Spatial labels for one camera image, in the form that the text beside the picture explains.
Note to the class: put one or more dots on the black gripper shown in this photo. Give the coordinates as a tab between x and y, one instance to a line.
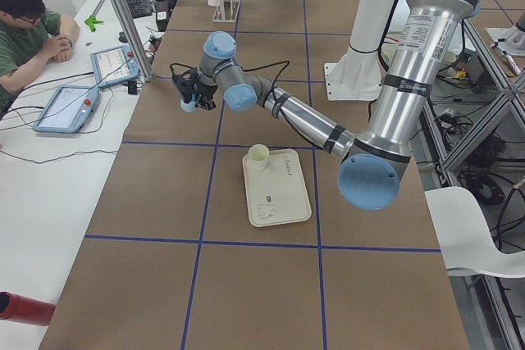
199	90

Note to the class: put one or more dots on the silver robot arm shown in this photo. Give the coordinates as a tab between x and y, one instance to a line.
374	153

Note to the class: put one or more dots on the cream white cup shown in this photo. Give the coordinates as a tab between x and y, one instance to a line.
258	156

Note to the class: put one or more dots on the small black box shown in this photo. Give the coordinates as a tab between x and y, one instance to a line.
132	87

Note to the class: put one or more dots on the far blue teach pendant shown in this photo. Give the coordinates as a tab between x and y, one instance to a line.
114	66

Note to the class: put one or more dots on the blue teach pendant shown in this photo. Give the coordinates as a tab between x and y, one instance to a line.
67	110
114	66

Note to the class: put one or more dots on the black computer keyboard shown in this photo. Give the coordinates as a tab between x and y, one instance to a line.
139	8

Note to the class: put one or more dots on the green plastic clamp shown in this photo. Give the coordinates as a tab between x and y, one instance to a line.
92	22

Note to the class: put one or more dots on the near blue teach pendant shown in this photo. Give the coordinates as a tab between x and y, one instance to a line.
67	110

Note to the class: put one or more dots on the white plastic serving tray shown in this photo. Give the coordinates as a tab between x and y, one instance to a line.
276	195

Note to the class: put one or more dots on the person in green shirt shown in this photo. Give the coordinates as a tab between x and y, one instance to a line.
32	36

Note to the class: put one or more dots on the red cylinder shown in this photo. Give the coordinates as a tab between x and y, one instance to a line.
20	309

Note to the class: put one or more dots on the white chair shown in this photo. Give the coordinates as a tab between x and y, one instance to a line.
464	237

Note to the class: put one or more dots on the white wire cup rack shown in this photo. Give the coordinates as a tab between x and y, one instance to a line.
227	12

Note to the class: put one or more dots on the aluminium frame post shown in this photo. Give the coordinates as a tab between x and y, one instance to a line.
128	26

